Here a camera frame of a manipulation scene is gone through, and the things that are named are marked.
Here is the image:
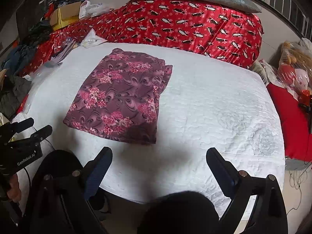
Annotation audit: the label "bag of plush toys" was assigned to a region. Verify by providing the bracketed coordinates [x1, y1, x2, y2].
[278, 37, 311, 100]

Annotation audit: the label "white quilted bed cover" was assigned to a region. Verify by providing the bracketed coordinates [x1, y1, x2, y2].
[15, 43, 285, 215]

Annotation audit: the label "thin cable on floor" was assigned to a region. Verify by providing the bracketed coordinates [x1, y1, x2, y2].
[286, 160, 312, 216]

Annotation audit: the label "red feather patterned blanket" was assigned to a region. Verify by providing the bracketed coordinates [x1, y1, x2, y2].
[19, 0, 264, 76]

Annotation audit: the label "person's left hand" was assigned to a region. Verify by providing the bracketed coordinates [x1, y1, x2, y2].
[7, 174, 22, 202]

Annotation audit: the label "dark clothes heap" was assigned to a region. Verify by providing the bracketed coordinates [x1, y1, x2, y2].
[1, 20, 52, 120]

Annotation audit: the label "red cushion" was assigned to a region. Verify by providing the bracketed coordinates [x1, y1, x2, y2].
[267, 83, 311, 162]

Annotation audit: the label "yellow cardboard box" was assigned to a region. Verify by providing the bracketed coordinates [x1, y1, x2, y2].
[50, 2, 81, 31]

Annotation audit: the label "maroon floral patterned cloth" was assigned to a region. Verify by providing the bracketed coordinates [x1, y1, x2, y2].
[63, 48, 173, 144]

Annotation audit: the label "person's dark clad knees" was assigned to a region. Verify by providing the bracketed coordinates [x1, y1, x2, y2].
[22, 149, 221, 234]

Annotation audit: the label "white plastic bag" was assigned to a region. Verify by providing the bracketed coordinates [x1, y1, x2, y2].
[78, 0, 113, 20]

